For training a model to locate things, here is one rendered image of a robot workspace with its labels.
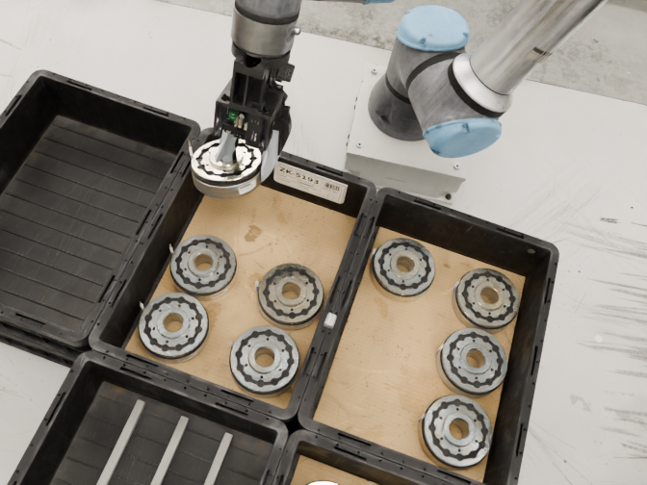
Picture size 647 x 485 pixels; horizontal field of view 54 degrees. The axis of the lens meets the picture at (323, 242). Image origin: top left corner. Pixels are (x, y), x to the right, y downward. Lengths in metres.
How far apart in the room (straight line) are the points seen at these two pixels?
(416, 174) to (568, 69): 1.54
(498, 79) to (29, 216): 0.77
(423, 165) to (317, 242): 0.28
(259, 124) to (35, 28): 0.88
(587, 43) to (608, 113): 1.26
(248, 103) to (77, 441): 0.53
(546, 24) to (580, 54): 1.83
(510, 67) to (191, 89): 0.70
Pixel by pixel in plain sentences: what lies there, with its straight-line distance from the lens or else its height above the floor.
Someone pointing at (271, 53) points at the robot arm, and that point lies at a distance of 0.76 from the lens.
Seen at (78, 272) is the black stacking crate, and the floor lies 0.83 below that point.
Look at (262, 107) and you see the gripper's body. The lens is 0.80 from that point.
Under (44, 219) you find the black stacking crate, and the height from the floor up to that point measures 0.83.
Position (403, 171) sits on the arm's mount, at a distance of 1.22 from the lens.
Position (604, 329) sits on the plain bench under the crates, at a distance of 1.30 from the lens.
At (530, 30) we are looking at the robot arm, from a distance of 0.96.
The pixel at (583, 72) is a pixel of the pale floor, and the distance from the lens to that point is 2.72.
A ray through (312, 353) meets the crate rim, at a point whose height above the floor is 0.92.
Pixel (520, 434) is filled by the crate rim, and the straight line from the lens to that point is 0.94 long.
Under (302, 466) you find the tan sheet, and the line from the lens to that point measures 0.95.
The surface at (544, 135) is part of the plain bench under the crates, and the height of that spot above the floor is 0.70.
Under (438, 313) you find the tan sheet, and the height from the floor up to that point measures 0.83.
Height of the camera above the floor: 1.77
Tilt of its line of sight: 63 degrees down
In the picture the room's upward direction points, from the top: 12 degrees clockwise
